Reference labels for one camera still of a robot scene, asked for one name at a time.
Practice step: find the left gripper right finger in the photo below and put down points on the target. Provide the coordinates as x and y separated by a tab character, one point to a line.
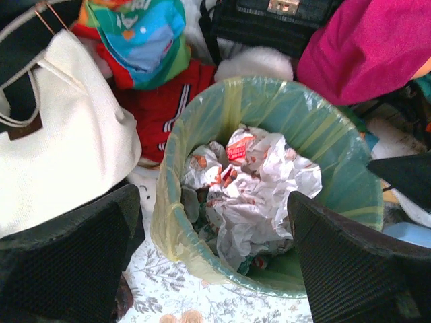
353	273

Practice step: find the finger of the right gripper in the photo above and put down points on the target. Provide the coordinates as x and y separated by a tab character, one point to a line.
410	175

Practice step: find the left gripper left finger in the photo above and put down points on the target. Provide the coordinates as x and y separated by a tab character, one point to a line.
70	268

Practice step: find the yellow trash bag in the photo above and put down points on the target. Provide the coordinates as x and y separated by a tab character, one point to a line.
178	202

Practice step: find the teal trash bin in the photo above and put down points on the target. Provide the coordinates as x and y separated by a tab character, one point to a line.
336	161

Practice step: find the crumpled white paper trash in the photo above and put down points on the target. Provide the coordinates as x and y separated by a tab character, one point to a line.
236	195

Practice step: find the cream canvas tote bag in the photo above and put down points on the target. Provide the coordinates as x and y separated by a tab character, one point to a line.
87	143

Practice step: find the magenta fabric bag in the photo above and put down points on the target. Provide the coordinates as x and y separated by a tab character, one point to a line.
367	49

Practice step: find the colourful printed bag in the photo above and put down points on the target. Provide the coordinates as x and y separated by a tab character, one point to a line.
141	41

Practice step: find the red garment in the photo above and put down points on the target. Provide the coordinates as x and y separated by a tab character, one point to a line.
157	110

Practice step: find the black leather handbag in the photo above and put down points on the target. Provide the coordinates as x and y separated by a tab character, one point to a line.
286	26

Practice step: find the cream plush bear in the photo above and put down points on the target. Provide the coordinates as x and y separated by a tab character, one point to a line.
256	61

